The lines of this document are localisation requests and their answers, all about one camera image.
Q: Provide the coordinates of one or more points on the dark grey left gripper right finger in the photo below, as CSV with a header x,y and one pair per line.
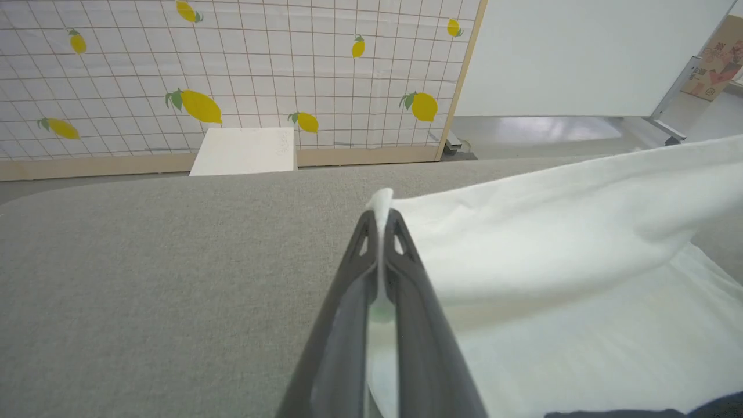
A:
x,y
424,342

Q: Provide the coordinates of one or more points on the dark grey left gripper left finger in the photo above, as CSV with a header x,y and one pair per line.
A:
x,y
339,331

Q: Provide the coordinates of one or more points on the white shirt with black sleeves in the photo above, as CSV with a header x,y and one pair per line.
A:
x,y
551,244

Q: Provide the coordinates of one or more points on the white flat box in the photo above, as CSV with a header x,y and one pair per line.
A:
x,y
244,151

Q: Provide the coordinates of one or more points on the lemon print grid panel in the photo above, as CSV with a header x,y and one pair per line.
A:
x,y
261,69

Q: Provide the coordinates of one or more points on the grey metal partition stand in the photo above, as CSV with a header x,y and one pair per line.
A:
x,y
667,129

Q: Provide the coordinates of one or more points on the white partition board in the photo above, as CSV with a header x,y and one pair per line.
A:
x,y
580,58

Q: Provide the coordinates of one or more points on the printed cardboard box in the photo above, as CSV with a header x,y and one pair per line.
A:
x,y
717,64

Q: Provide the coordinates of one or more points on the metal panel foot bracket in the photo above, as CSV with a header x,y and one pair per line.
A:
x,y
455,148

